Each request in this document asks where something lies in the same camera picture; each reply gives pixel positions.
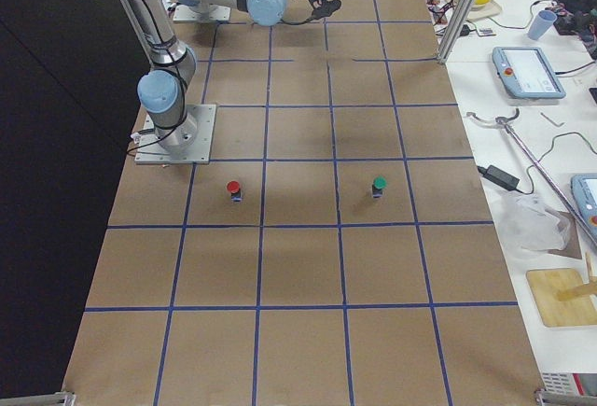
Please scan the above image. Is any red push button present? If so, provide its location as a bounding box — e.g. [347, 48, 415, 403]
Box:
[226, 180, 243, 203]

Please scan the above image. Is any green push button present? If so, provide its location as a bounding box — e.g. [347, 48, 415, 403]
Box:
[371, 176, 387, 199]

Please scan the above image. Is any brown paper table cover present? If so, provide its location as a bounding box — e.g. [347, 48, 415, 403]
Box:
[63, 0, 540, 405]

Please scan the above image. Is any black power adapter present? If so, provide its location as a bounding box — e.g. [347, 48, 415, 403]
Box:
[478, 165, 520, 191]

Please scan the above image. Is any metal rod with hook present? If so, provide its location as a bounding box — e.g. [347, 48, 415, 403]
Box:
[465, 107, 596, 246]

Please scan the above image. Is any clear plastic bag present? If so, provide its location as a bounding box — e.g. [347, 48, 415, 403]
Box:
[490, 192, 572, 259]

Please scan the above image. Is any upper blue teach pendant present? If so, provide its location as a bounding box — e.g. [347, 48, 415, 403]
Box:
[492, 47, 566, 100]

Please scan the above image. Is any blue teach pendant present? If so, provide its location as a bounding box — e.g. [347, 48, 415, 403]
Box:
[492, 47, 566, 100]
[571, 173, 596, 243]

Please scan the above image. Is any wooden cutting board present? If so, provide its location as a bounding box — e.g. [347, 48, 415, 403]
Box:
[526, 268, 596, 328]

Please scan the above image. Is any lower blue teach pendant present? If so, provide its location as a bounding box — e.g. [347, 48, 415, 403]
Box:
[571, 173, 596, 243]

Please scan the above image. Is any blue plastic cup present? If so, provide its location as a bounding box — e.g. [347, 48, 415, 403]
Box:
[527, 9, 558, 40]

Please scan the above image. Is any aluminium frame post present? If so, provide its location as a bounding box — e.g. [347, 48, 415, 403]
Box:
[437, 0, 475, 64]

